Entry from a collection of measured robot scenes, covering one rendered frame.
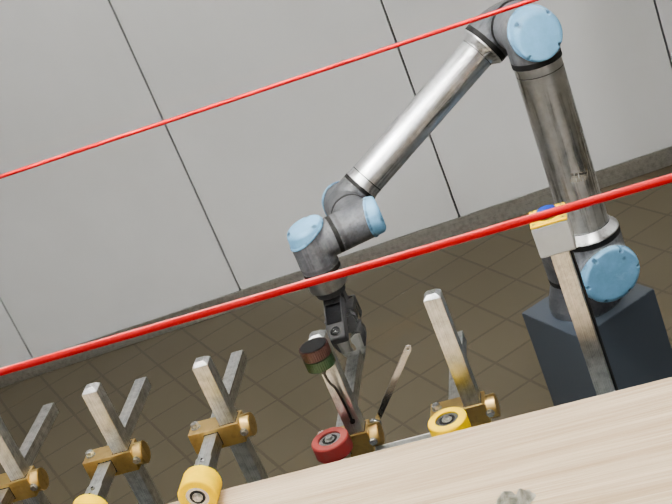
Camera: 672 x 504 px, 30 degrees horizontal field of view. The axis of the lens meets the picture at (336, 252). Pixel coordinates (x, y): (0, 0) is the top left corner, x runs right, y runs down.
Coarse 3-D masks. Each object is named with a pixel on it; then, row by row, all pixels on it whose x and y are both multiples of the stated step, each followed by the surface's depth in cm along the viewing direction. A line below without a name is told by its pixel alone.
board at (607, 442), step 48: (480, 432) 238; (528, 432) 232; (576, 432) 227; (624, 432) 222; (288, 480) 247; (336, 480) 241; (384, 480) 235; (432, 480) 230; (480, 480) 225; (528, 480) 220; (576, 480) 215; (624, 480) 210
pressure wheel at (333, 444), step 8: (328, 432) 256; (336, 432) 256; (344, 432) 254; (320, 440) 255; (328, 440) 254; (336, 440) 253; (344, 440) 252; (312, 448) 253; (320, 448) 252; (328, 448) 251; (336, 448) 251; (344, 448) 252; (352, 448) 254; (320, 456) 252; (328, 456) 251; (336, 456) 251; (344, 456) 252
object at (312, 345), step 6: (306, 342) 249; (312, 342) 248; (318, 342) 247; (324, 342) 246; (300, 348) 248; (306, 348) 247; (312, 348) 246; (318, 348) 245; (324, 372) 248; (330, 384) 251; (336, 390) 253; (342, 402) 255; (348, 414) 256; (354, 420) 257
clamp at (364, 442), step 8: (368, 424) 260; (376, 424) 260; (360, 432) 259; (368, 432) 259; (376, 432) 258; (352, 440) 259; (360, 440) 259; (368, 440) 259; (376, 440) 259; (384, 440) 262; (360, 448) 260; (368, 448) 260; (352, 456) 261
